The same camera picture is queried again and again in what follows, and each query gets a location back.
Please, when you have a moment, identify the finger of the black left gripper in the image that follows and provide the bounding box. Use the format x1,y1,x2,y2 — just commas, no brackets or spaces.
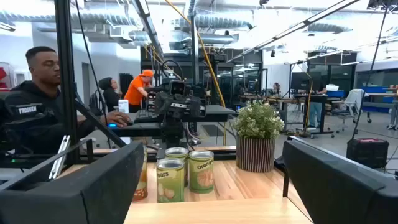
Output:
154,91,170,116
190,95,203,118

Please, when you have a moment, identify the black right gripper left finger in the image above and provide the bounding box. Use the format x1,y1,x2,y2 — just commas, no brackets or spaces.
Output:
0,141,146,224

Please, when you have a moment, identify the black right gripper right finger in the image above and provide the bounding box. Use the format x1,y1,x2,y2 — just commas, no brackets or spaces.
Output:
281,136,398,224

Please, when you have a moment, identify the green fruit can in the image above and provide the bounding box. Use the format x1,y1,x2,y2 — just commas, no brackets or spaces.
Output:
164,146,190,187

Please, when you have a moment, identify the red corn can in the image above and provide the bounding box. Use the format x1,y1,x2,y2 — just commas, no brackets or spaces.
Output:
132,146,149,202

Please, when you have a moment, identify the green oranges can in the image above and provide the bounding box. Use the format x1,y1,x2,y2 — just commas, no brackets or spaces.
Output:
188,149,215,194

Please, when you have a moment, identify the green pears can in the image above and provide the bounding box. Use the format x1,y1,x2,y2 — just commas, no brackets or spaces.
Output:
155,157,185,203

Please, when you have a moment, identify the black-framed wooden shelf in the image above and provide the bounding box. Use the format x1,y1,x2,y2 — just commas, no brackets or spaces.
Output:
123,155,313,224

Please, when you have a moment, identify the black desk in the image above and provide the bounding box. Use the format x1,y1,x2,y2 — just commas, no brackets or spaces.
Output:
108,104,236,138

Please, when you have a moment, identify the white cup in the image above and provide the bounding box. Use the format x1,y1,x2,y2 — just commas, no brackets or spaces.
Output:
118,99,130,114

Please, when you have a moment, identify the black equipment case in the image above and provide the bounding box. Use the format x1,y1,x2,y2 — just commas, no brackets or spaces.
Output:
346,138,390,169

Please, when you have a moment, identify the potted plant in ribbed pot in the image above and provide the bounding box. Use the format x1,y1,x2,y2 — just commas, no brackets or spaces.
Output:
232,100,285,174

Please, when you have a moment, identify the white office chair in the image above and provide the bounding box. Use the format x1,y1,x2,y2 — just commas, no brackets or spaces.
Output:
331,88,369,133

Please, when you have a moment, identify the black monitor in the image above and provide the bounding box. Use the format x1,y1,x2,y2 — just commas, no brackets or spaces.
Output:
290,72,323,93

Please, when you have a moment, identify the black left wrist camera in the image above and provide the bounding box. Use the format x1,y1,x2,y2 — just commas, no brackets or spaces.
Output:
169,79,187,96

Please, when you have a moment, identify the silver metal bracket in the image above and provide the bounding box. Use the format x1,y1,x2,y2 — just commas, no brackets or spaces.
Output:
48,134,72,180

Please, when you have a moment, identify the yellow hanging cable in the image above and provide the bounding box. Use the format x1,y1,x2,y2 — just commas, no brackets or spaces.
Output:
302,71,313,135
164,0,228,147

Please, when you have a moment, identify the thin black cable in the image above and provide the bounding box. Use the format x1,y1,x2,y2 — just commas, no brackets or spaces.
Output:
74,0,109,125

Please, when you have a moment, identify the black aluminium rig frame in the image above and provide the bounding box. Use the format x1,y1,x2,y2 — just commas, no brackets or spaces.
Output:
0,0,128,190

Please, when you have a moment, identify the black hanging cable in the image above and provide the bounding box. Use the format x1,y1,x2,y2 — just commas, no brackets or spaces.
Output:
353,6,389,141

